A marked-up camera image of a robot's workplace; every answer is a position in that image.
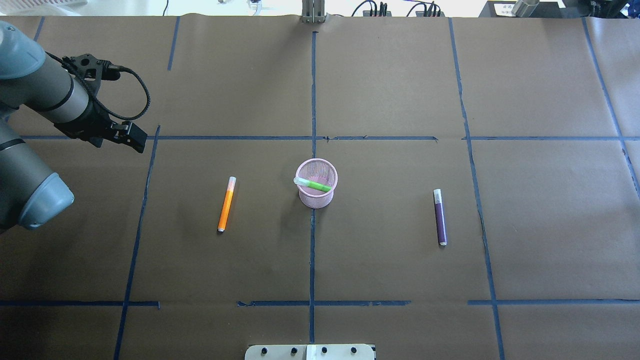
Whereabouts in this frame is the green highlighter pen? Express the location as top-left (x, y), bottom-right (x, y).
top-left (294, 177), bottom-right (333, 193)

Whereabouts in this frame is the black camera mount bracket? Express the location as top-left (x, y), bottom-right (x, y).
top-left (62, 54), bottom-right (121, 96)

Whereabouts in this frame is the metal cup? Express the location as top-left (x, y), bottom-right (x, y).
top-left (510, 0), bottom-right (540, 18)

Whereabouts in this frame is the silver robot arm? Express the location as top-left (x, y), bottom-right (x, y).
top-left (0, 21), bottom-right (151, 232)

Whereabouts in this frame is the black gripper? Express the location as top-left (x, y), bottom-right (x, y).
top-left (60, 102), bottom-right (148, 154)

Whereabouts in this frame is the upper power strip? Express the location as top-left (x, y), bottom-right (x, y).
top-left (350, 0), bottom-right (392, 18)

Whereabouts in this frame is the lower power strip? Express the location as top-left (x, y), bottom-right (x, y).
top-left (406, 0), bottom-right (446, 18)

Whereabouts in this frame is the power strip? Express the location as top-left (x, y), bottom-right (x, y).
top-left (406, 0), bottom-right (446, 18)
top-left (350, 0), bottom-right (392, 18)

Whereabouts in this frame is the black box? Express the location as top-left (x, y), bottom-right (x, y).
top-left (478, 0), bottom-right (589, 19)

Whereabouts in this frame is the aluminium frame post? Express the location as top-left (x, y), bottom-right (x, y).
top-left (301, 0), bottom-right (327, 24)

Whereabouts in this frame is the orange highlighter pen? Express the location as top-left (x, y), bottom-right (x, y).
top-left (217, 176), bottom-right (237, 234)

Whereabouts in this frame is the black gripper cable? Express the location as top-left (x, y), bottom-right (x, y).
top-left (45, 50), bottom-right (152, 122)

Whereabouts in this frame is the purple highlighter pen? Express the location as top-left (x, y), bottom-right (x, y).
top-left (433, 188), bottom-right (448, 248)

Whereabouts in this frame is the pink mesh pen holder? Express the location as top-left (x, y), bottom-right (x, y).
top-left (294, 158), bottom-right (338, 209)

